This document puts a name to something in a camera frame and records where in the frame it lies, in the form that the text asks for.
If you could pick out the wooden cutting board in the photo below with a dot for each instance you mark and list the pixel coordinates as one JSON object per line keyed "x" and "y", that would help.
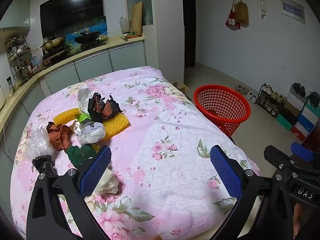
{"x": 136, "y": 17}

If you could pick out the pair of dark shoes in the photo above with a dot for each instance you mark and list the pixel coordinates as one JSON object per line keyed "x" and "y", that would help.
{"x": 313, "y": 98}
{"x": 299, "y": 88}

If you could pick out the black wok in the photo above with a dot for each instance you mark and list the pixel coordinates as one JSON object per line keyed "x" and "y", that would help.
{"x": 87, "y": 37}

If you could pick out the orange tray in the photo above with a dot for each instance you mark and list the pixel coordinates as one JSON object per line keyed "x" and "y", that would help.
{"x": 132, "y": 36}

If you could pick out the black range hood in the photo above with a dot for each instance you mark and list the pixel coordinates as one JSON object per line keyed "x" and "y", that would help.
{"x": 72, "y": 7}

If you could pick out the clear plastic bag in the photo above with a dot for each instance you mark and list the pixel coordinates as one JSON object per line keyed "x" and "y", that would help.
{"x": 38, "y": 142}

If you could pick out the grey wall cabinet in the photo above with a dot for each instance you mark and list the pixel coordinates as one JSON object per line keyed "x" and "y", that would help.
{"x": 17, "y": 12}

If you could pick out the printed white plastic bag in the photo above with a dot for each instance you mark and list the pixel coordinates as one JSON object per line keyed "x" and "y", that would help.
{"x": 92, "y": 132}

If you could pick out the grey kitchen cabinets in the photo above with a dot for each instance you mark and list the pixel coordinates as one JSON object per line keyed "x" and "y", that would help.
{"x": 92, "y": 62}

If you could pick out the red hanging bag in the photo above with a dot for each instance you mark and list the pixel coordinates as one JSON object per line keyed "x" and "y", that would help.
{"x": 231, "y": 21}

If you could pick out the brass pan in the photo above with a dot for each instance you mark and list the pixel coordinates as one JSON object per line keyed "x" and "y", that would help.
{"x": 53, "y": 42}

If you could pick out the beige kitchen countertop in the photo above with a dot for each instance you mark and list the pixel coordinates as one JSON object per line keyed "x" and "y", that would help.
{"x": 117, "y": 43}

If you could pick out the frosted glass window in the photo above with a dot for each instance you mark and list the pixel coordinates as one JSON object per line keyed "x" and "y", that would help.
{"x": 146, "y": 5}

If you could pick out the pair of grey slippers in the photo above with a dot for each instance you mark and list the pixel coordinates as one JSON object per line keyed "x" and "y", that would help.
{"x": 241, "y": 89}

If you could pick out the brown paper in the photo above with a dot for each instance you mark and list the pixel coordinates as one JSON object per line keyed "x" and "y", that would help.
{"x": 60, "y": 137}

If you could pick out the green snack packet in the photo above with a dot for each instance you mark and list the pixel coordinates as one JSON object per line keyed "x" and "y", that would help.
{"x": 82, "y": 118}

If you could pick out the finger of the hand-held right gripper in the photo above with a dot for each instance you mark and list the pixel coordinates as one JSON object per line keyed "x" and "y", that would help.
{"x": 277, "y": 158}
{"x": 302, "y": 153}

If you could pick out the grey electric panel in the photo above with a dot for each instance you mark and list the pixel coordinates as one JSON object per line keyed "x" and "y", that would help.
{"x": 292, "y": 10}

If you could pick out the black gas stove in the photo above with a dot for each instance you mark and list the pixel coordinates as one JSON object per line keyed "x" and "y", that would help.
{"x": 57, "y": 53}

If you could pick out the translucent white plastic bag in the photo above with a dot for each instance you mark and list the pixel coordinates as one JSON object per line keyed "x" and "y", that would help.
{"x": 83, "y": 100}

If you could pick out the black brown wrapper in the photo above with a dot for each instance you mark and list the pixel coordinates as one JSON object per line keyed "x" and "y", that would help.
{"x": 105, "y": 108}

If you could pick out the clear plastic bottle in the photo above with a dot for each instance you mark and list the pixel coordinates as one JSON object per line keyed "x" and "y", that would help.
{"x": 123, "y": 26}

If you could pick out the white intercom phone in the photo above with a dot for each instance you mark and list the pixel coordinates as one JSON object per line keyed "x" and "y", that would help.
{"x": 263, "y": 6}

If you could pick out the black shoe rack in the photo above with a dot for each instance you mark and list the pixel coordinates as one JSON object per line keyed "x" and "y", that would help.
{"x": 271, "y": 102}

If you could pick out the pink floral blanket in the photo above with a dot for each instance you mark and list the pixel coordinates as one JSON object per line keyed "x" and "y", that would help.
{"x": 162, "y": 130}

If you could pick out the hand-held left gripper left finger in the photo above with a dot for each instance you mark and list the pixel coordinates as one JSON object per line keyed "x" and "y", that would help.
{"x": 96, "y": 170}

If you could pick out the black plastic bag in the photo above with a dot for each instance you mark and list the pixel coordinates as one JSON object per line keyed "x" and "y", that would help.
{"x": 45, "y": 166}

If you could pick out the metal spice rack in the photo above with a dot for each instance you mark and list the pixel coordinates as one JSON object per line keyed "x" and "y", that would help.
{"x": 20, "y": 62}

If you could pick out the pair of white shoes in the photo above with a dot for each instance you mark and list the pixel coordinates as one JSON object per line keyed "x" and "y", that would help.
{"x": 251, "y": 97}

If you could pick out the red plastic mesh basket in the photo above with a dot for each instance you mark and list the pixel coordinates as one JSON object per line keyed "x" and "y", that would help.
{"x": 232, "y": 127}

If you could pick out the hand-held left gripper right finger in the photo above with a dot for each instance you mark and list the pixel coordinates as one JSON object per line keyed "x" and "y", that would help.
{"x": 226, "y": 172}

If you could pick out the brown paper bag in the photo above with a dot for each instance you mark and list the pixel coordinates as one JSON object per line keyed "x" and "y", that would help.
{"x": 241, "y": 13}

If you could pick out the stack of shoe boxes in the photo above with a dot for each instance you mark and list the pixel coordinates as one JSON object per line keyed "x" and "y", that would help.
{"x": 300, "y": 117}

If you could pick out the cardboard box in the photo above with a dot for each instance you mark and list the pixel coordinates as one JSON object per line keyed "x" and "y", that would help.
{"x": 183, "y": 88}

